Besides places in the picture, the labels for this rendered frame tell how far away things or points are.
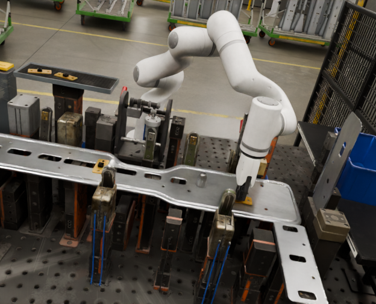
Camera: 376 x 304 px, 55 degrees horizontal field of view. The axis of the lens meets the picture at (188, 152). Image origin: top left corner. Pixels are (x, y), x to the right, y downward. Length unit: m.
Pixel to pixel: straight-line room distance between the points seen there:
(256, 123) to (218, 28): 0.34
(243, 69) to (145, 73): 0.62
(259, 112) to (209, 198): 0.33
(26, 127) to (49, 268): 0.49
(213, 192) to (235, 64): 0.41
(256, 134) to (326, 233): 0.36
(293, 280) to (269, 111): 0.44
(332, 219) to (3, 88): 1.28
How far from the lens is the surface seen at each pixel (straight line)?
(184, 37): 1.29
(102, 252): 1.16
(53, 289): 1.29
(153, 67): 1.57
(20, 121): 1.41
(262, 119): 1.01
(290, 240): 1.12
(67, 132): 1.36
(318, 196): 1.29
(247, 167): 1.07
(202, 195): 1.17
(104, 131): 1.35
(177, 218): 1.08
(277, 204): 1.23
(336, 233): 1.17
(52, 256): 1.36
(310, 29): 9.13
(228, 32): 1.16
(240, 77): 1.08
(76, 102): 1.50
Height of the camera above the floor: 1.69
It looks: 30 degrees down
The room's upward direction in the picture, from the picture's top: 11 degrees clockwise
